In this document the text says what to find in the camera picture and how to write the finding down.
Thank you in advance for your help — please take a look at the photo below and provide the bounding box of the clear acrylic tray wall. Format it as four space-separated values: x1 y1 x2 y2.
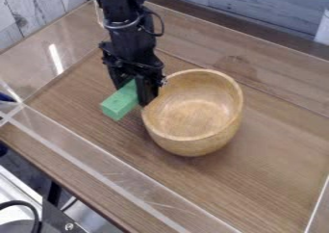
0 5 329 233

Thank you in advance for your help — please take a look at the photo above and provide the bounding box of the green rectangular block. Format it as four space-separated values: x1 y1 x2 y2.
100 80 139 121

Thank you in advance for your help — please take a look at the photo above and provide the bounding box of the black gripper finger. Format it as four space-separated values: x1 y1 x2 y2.
135 74 163 107
108 65 134 90

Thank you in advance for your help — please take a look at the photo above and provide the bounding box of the black cable bottom left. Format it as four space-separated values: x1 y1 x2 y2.
0 199 43 233

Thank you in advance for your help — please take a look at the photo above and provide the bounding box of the blue object left edge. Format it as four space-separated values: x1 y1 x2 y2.
0 91 16 102

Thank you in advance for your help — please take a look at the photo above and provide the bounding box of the brown wooden bowl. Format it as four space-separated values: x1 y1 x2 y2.
142 68 245 157

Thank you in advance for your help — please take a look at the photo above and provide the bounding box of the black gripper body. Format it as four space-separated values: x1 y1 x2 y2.
99 24 164 77

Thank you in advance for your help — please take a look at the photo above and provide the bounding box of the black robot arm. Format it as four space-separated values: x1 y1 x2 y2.
96 0 166 106

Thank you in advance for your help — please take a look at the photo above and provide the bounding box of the black metal bracket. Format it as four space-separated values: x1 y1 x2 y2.
40 199 87 233

